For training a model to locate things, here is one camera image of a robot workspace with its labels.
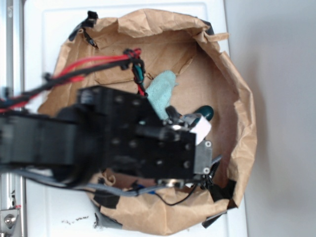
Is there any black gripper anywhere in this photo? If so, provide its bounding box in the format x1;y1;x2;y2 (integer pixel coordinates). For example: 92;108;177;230
78;86;212;185

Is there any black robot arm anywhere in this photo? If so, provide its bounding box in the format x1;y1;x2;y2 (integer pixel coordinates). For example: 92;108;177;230
0;86;213;187

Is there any dark green oval object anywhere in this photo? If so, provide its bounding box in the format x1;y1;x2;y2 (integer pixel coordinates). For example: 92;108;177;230
195;105;214;121

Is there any crumpled brown paper bag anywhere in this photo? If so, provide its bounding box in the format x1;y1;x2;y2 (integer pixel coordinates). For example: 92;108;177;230
55;9;257;236

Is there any teal knitted cloth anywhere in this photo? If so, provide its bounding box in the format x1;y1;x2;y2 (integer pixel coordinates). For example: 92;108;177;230
146;70;177;120

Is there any red and black wire bundle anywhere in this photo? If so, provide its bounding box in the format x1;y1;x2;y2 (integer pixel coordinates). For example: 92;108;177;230
0;48;149;114

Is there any aluminium extrusion rail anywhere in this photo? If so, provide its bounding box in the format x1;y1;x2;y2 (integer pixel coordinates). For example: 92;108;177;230
0;0;27;237

